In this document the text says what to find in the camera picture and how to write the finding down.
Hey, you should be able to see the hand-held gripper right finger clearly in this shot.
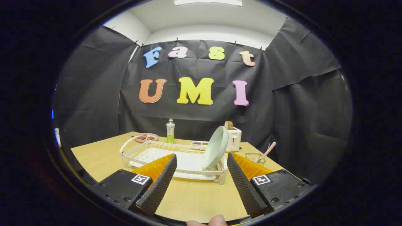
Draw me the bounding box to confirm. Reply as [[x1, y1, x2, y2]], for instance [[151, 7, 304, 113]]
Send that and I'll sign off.
[[227, 152, 314, 218]]

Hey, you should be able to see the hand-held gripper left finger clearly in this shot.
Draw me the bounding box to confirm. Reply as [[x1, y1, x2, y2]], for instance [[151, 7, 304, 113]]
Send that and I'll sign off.
[[91, 153, 178, 217]]

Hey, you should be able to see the white wire dish rack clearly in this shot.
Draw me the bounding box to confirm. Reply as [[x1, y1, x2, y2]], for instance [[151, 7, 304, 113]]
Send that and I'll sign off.
[[119, 135, 228, 185]]

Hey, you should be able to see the clear wire basket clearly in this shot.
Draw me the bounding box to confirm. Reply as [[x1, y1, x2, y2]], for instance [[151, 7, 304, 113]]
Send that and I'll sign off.
[[245, 153, 267, 166]]

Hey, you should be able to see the pink checkered handle spoon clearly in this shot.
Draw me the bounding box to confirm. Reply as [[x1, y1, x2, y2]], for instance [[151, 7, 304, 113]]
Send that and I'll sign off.
[[258, 142, 277, 164]]

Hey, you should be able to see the light green plate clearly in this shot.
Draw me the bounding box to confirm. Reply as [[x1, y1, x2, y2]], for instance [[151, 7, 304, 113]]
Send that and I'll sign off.
[[202, 126, 229, 171]]

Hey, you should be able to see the pink plate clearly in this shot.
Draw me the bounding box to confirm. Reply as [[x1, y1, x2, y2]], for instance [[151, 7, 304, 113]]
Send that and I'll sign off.
[[134, 133, 159, 143]]

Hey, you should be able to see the white drip tray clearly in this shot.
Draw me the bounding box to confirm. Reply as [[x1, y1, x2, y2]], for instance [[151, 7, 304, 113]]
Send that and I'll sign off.
[[129, 148, 217, 180]]

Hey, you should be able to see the white toaster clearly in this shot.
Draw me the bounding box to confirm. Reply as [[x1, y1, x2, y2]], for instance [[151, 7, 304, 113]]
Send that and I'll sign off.
[[224, 126, 242, 152]]

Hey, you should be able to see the green drink bottle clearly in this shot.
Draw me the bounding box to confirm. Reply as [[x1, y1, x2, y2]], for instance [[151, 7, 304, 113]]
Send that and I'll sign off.
[[166, 118, 175, 144]]

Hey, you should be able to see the black backdrop cloth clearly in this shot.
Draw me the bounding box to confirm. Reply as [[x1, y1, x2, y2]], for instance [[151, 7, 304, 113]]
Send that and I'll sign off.
[[53, 17, 354, 186]]

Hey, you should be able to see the ceiling light panel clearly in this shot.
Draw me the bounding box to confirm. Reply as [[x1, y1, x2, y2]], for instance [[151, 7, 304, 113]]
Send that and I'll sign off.
[[174, 0, 243, 7]]

